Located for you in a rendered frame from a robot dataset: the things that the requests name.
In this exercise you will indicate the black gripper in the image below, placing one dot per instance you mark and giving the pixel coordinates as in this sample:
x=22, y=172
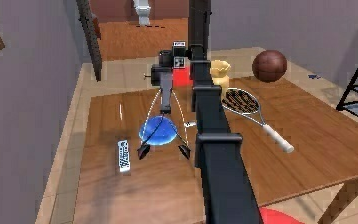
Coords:
x=162, y=76

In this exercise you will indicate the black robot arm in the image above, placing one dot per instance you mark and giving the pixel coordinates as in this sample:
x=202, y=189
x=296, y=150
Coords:
x=220, y=166

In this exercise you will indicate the blue upside-down bowl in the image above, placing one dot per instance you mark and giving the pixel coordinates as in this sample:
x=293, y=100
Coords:
x=165, y=131

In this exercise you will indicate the small white object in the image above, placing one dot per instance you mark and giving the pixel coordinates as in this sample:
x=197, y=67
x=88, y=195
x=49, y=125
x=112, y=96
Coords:
x=189, y=124

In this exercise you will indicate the white remote control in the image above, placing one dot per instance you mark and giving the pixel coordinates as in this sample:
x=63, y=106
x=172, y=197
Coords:
x=124, y=156

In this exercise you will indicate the red box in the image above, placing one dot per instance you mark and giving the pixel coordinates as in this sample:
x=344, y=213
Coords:
x=182, y=79

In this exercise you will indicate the red round object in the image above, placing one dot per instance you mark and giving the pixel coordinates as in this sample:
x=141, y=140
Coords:
x=278, y=217

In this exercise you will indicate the brown basketball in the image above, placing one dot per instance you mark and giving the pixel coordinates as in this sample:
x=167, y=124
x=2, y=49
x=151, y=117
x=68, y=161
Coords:
x=269, y=66

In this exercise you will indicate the dark room door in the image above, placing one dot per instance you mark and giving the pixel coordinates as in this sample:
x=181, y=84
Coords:
x=90, y=36

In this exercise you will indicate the brown wooden table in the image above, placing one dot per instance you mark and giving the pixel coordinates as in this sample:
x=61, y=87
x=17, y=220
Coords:
x=303, y=140

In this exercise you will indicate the white toilet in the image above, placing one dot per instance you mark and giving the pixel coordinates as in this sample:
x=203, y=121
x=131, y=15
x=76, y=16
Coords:
x=142, y=11

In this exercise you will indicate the small blue object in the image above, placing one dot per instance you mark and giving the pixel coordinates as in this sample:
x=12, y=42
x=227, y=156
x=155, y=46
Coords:
x=314, y=76

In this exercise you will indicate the black metal shelf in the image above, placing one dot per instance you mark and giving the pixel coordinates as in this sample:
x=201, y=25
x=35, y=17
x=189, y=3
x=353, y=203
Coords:
x=352, y=90

